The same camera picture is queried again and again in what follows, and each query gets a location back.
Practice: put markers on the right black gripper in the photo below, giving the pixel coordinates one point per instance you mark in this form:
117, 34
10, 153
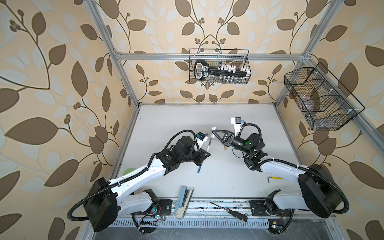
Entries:
228, 139

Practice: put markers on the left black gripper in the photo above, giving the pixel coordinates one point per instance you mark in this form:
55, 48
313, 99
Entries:
201, 157

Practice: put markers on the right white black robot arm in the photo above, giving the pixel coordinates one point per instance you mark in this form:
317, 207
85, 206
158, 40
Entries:
318, 191

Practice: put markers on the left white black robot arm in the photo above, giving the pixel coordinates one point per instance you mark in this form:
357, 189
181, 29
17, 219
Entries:
107, 200

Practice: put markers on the blue pen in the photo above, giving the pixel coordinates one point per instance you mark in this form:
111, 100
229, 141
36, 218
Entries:
200, 167

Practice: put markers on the light blue stapler tool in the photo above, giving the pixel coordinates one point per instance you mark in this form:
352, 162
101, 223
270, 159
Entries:
183, 202

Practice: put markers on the yellow hex key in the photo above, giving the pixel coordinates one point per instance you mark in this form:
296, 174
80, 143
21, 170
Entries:
276, 178

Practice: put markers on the green round button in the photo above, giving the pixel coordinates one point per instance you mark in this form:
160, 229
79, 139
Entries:
128, 171

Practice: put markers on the black socket tool set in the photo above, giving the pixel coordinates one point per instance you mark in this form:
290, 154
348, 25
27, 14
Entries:
203, 70

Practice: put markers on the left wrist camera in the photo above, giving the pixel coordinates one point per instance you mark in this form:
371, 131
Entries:
201, 138

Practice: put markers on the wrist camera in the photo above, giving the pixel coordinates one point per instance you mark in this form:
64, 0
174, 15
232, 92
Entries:
201, 138
238, 125

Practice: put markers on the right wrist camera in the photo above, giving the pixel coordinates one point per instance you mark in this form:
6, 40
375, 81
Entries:
238, 125

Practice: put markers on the center black wire basket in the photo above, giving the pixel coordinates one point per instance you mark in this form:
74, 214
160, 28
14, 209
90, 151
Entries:
214, 56

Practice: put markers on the black wire basket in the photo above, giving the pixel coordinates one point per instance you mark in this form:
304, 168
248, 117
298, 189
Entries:
325, 102
214, 56

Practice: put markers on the black handled screwdriver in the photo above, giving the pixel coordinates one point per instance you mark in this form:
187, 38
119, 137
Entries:
235, 214

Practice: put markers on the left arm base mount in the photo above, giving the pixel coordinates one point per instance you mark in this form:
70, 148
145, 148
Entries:
146, 222

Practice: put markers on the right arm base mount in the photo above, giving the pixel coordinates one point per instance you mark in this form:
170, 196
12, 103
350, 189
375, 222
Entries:
268, 208

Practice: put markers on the right black wire basket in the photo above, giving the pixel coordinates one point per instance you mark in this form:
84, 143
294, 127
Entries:
325, 102

